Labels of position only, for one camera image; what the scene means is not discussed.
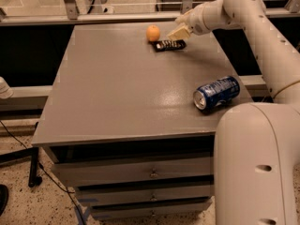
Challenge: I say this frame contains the bottom grey drawer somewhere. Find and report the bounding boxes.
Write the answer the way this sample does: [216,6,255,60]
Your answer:
[91,197,212,220]

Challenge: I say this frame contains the top grey drawer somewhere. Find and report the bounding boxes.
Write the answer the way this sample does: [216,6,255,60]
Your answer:
[52,157,213,187]

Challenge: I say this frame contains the black rxbar chocolate bar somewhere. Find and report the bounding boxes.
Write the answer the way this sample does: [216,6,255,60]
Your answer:
[152,40,186,52]

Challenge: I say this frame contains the black shoe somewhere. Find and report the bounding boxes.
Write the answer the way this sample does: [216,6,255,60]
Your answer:
[0,185,8,216]

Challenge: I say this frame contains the black metal stand leg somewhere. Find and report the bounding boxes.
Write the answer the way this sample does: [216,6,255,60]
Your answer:
[0,146,43,188]

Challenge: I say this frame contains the grey metal railing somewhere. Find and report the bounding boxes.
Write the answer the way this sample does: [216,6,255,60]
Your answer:
[0,0,300,27]

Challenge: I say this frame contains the orange fruit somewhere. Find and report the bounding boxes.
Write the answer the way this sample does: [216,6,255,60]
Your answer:
[146,25,160,42]

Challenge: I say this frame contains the middle grey drawer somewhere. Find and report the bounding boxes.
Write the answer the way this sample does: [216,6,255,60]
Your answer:
[76,185,214,206]

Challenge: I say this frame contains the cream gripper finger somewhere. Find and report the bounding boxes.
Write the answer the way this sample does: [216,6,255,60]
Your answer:
[175,9,193,24]
[167,25,190,40]

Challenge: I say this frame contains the grey drawer cabinet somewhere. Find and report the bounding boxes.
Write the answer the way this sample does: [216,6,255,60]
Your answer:
[31,20,254,221]

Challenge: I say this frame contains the black floor cable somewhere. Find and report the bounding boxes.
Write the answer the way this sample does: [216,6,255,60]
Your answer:
[0,119,87,225]

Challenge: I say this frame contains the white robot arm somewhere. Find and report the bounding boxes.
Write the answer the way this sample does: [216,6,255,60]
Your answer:
[176,0,300,225]

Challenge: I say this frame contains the grey drawer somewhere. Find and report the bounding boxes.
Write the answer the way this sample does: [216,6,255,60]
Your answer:
[52,157,213,187]
[76,185,214,206]
[91,197,212,220]

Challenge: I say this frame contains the blue soda can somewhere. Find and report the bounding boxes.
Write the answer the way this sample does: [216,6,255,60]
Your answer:
[193,76,240,111]

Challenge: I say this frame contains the white cylindrical object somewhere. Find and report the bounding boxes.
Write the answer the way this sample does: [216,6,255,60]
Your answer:
[0,77,13,99]

